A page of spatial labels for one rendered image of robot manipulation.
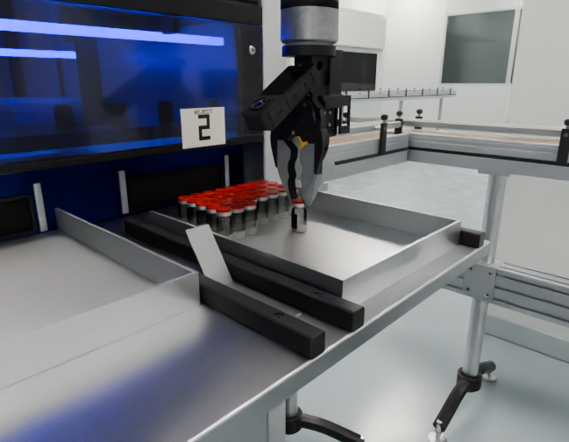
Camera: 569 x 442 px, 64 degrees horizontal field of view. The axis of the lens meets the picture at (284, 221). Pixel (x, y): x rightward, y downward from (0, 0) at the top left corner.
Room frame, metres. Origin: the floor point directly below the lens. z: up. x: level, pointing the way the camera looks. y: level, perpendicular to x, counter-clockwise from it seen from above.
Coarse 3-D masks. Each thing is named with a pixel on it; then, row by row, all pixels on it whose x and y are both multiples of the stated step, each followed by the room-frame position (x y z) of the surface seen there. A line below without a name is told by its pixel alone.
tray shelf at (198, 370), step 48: (144, 240) 0.59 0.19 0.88; (432, 288) 0.46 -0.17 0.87; (144, 336) 0.34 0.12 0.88; (192, 336) 0.34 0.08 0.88; (240, 336) 0.34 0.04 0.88; (336, 336) 0.34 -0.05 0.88; (48, 384) 0.28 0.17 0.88; (96, 384) 0.28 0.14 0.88; (144, 384) 0.28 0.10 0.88; (192, 384) 0.28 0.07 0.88; (240, 384) 0.28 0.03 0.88; (288, 384) 0.29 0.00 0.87; (0, 432) 0.23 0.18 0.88; (48, 432) 0.23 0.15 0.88; (96, 432) 0.23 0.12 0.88; (144, 432) 0.23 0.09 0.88; (192, 432) 0.23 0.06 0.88
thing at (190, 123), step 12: (204, 108) 0.73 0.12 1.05; (216, 108) 0.75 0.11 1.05; (192, 120) 0.71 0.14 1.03; (204, 120) 0.73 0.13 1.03; (216, 120) 0.75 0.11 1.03; (192, 132) 0.71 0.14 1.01; (204, 132) 0.73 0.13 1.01; (216, 132) 0.75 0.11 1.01; (192, 144) 0.71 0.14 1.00; (204, 144) 0.73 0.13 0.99; (216, 144) 0.75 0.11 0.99
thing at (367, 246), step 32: (320, 192) 0.73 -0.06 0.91; (160, 224) 0.60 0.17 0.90; (288, 224) 0.66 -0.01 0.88; (320, 224) 0.66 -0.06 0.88; (352, 224) 0.66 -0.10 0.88; (384, 224) 0.64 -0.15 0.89; (416, 224) 0.61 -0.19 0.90; (448, 224) 0.58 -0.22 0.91; (256, 256) 0.46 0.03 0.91; (288, 256) 0.52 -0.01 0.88; (320, 256) 0.52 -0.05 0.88; (352, 256) 0.52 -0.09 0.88; (384, 256) 0.52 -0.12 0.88; (416, 256) 0.48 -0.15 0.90; (320, 288) 0.40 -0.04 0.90; (352, 288) 0.39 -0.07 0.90; (384, 288) 0.43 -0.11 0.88
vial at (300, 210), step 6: (294, 204) 0.62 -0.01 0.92; (300, 204) 0.61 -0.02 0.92; (294, 210) 0.62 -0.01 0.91; (300, 210) 0.61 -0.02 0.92; (306, 210) 0.62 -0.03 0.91; (300, 216) 0.61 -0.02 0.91; (306, 216) 0.62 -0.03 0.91; (300, 222) 0.61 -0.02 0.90; (306, 222) 0.62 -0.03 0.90; (300, 228) 0.61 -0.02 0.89; (306, 228) 0.62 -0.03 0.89
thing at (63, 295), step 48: (48, 240) 0.58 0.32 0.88; (96, 240) 0.54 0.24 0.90; (0, 288) 0.43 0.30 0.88; (48, 288) 0.43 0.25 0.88; (96, 288) 0.43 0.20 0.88; (144, 288) 0.43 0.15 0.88; (192, 288) 0.39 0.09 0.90; (0, 336) 0.34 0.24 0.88; (48, 336) 0.30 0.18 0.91; (96, 336) 0.32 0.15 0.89; (0, 384) 0.27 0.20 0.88
